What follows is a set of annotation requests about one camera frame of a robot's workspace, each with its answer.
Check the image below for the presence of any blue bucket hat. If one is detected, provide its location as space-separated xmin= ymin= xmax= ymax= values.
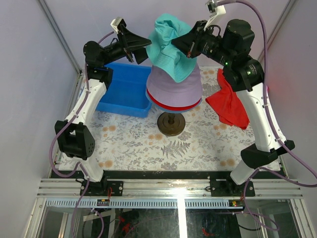
xmin=146 ymin=94 xmax=202 ymax=113

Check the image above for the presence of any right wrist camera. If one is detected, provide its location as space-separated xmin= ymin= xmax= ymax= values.
xmin=205 ymin=0 xmax=226 ymax=29

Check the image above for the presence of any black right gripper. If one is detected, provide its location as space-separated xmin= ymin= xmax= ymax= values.
xmin=172 ymin=19 xmax=234 ymax=66

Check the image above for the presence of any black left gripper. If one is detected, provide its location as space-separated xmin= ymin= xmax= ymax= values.
xmin=100 ymin=24 xmax=154 ymax=66

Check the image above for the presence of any blue plastic bin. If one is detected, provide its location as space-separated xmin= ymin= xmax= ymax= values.
xmin=96 ymin=62 xmax=152 ymax=118

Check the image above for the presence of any mannequin head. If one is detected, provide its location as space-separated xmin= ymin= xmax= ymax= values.
xmin=157 ymin=112 xmax=186 ymax=136

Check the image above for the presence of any red cloth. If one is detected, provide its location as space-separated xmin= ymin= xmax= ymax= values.
xmin=206 ymin=69 xmax=250 ymax=130

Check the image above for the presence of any aluminium rail frame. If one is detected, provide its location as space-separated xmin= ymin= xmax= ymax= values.
xmin=25 ymin=171 xmax=316 ymax=238

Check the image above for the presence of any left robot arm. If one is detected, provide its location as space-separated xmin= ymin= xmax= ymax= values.
xmin=52 ymin=17 xmax=152 ymax=196

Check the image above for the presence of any red bucket hat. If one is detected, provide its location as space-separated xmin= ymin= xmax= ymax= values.
xmin=146 ymin=90 xmax=202 ymax=112

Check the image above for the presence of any lavender hat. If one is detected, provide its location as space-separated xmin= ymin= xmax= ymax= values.
xmin=147 ymin=65 xmax=203 ymax=107

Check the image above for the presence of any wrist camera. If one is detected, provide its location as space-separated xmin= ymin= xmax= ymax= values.
xmin=110 ymin=17 xmax=126 ymax=34
xmin=205 ymin=0 xmax=226 ymax=29

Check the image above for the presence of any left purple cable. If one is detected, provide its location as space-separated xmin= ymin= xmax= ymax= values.
xmin=49 ymin=31 xmax=116 ymax=238

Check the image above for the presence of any teal and white hat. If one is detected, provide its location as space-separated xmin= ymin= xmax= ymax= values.
xmin=146 ymin=13 xmax=197 ymax=83

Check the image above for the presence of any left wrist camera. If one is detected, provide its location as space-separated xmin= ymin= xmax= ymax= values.
xmin=110 ymin=17 xmax=126 ymax=34

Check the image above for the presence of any floral table mat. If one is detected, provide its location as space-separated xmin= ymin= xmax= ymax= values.
xmin=59 ymin=65 xmax=282 ymax=172

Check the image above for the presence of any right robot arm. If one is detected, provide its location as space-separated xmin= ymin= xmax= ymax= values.
xmin=171 ymin=19 xmax=295 ymax=196

